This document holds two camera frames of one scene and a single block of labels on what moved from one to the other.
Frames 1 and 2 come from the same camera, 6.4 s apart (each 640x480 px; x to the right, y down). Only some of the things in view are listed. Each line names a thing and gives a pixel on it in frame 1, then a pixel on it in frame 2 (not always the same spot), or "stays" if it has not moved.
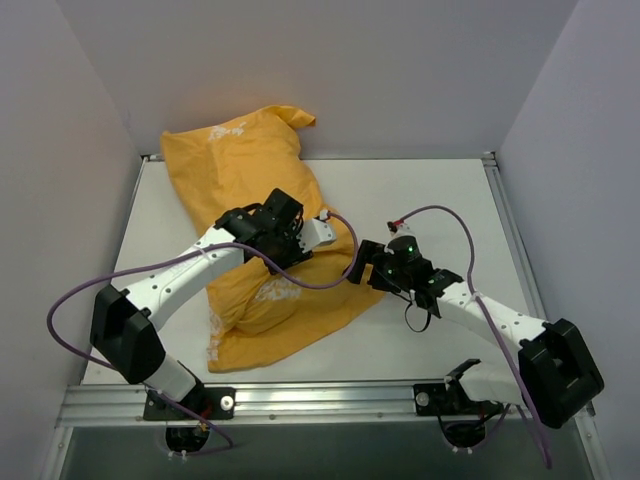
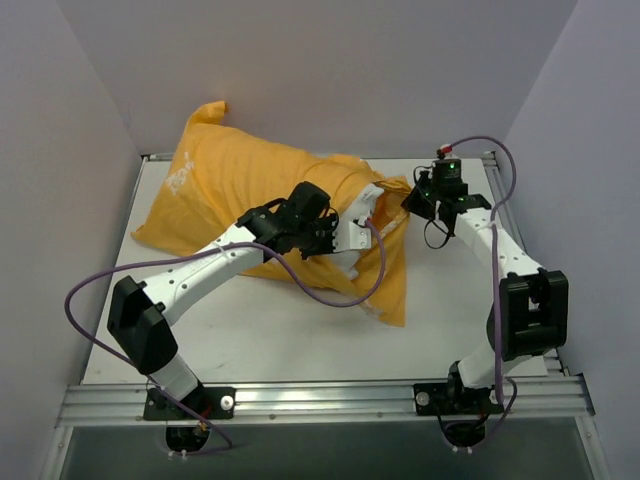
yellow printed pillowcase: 234,161 to 218,173
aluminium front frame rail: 123,405 stays
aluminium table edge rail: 513,237 stays
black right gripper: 373,265 to 417,201
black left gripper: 282,251 stays
